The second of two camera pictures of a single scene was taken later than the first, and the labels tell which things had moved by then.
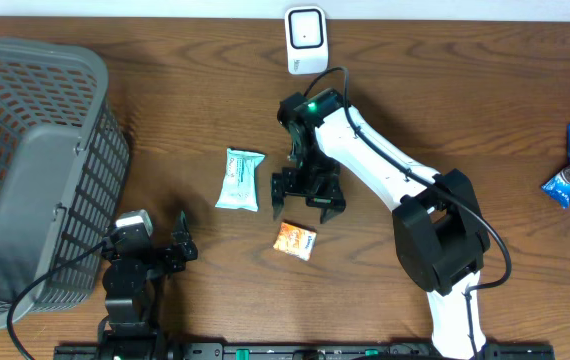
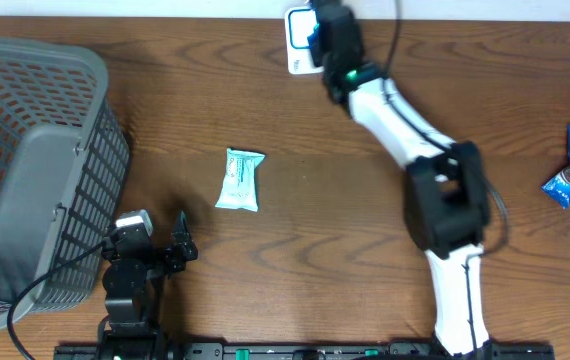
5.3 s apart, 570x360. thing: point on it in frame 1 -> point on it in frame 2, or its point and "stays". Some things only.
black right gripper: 329,196 -> 318,49
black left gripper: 174,263 stays
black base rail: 295,351 stays
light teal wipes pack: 239,185 stays
